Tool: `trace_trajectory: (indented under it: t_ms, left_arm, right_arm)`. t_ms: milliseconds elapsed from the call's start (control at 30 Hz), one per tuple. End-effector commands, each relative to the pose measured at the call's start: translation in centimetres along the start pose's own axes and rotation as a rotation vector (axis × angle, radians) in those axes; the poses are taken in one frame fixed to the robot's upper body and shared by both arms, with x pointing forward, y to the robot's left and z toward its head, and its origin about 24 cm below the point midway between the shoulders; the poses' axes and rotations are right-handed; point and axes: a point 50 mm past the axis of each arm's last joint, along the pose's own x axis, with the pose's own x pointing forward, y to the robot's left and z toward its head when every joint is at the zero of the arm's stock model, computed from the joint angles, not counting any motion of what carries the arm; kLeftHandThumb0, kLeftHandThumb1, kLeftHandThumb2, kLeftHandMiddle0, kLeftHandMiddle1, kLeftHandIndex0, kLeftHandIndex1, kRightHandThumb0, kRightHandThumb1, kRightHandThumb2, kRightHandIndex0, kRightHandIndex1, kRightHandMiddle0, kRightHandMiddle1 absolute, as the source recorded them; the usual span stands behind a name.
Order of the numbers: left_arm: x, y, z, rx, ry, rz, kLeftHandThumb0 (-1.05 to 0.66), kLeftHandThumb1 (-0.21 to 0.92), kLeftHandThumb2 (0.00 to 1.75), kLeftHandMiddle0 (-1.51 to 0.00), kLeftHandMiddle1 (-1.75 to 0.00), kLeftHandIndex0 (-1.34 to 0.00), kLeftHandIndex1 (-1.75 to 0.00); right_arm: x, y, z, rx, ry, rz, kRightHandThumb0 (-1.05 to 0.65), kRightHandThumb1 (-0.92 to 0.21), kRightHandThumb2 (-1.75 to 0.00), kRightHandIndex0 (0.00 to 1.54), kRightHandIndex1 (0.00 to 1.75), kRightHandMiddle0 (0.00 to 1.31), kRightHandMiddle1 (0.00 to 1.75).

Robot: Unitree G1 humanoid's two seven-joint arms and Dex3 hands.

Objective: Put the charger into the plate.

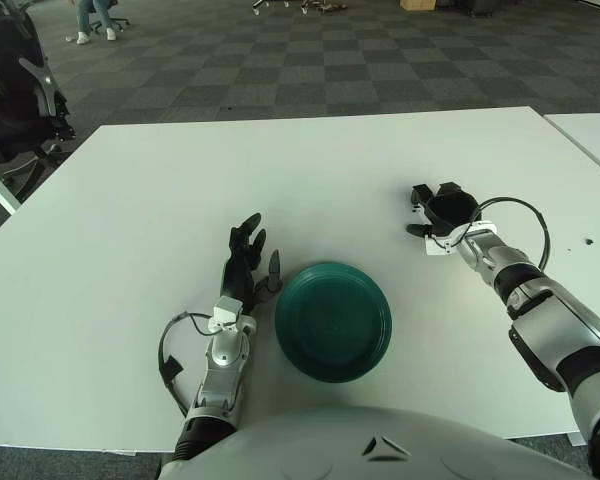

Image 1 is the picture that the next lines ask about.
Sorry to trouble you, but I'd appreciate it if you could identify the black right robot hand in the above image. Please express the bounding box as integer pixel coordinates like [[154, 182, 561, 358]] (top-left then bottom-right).
[[405, 182, 481, 239]]

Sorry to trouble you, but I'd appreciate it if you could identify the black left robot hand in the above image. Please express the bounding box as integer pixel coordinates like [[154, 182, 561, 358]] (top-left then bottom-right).
[[220, 213, 283, 316]]

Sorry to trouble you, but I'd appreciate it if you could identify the dark green round plate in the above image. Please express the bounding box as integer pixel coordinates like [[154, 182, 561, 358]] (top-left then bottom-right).
[[274, 261, 393, 384]]

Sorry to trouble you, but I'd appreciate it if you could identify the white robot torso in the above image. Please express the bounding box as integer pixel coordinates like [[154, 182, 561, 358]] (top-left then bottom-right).
[[157, 404, 596, 480]]

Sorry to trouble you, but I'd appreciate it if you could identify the dark bulky floor object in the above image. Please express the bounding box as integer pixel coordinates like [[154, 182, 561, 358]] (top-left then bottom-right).
[[454, 0, 506, 19]]

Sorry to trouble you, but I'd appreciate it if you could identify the black swivel chair base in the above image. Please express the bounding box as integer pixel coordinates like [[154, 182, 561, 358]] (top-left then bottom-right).
[[89, 0, 131, 34]]

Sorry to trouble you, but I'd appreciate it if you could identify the black and grey office chair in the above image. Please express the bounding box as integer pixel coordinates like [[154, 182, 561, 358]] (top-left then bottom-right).
[[0, 0, 77, 201]]

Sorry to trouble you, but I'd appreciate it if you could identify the seated person in jeans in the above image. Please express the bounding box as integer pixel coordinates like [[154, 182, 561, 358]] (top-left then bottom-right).
[[76, 0, 119, 46]]

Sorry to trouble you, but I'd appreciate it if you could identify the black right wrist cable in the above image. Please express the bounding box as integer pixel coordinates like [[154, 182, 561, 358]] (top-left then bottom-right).
[[472, 197, 551, 274]]

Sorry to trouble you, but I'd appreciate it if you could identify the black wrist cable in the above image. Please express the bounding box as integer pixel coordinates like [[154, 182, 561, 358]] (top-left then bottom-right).
[[158, 312, 216, 416], [472, 197, 551, 274]]

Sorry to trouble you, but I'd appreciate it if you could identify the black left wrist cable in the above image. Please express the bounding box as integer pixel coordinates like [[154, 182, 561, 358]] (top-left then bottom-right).
[[158, 312, 216, 416]]

